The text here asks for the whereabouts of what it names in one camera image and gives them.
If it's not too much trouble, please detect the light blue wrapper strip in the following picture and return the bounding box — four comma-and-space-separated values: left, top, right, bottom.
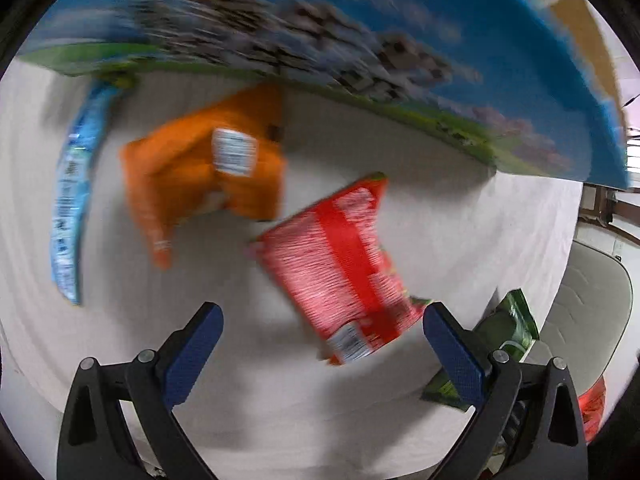
49, 79, 122, 306

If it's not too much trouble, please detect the grey chair seat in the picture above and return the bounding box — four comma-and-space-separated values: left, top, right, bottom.
526, 240, 634, 396

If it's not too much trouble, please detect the green snack bag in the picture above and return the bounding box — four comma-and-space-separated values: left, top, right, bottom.
420, 288, 539, 412

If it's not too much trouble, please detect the beige table cloth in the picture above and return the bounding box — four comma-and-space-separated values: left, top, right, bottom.
1, 61, 582, 479

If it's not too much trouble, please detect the milk cardboard box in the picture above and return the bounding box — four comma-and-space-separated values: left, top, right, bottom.
20, 0, 628, 188

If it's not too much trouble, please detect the orange snack bag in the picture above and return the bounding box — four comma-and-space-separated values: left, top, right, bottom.
119, 81, 285, 270

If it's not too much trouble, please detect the red snack bag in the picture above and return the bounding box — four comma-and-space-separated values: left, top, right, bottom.
250, 172, 430, 366

